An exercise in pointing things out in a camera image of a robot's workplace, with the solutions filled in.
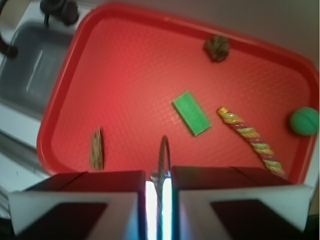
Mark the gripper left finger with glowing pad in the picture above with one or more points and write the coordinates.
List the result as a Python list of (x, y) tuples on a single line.
[(81, 206)]

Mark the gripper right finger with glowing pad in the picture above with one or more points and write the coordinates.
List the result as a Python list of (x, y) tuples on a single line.
[(237, 203)]

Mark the brown bark piece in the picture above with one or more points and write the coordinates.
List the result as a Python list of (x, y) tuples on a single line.
[(96, 156)]

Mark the green rectangular block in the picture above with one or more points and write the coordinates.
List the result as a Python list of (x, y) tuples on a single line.
[(191, 113)]

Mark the green textured ball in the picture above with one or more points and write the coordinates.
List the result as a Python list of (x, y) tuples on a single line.
[(305, 121)]

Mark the red plastic tray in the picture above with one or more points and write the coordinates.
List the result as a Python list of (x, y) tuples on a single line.
[(126, 65)]

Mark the black faucet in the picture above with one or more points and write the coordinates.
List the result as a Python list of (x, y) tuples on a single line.
[(66, 11)]

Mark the twisted multicolour rope toy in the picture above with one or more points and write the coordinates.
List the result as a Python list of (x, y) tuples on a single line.
[(253, 138)]

